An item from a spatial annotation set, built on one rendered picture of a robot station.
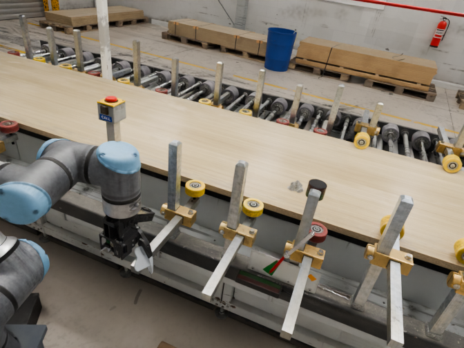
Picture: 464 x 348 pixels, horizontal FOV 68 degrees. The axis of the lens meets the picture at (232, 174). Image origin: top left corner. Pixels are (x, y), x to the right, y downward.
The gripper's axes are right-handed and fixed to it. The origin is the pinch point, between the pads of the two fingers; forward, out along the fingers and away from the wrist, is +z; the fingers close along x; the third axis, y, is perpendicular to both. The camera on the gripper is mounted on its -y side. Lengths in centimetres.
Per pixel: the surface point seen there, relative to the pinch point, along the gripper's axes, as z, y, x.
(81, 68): 6, -132, -160
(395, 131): 10, -191, 62
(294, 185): 2, -70, 27
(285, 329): 7.7, -8.5, 45.0
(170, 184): -2.7, -34.9, -11.3
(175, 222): 10.2, -30.5, -5.7
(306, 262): 8, -36, 43
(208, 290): 9.0, -9.4, 20.4
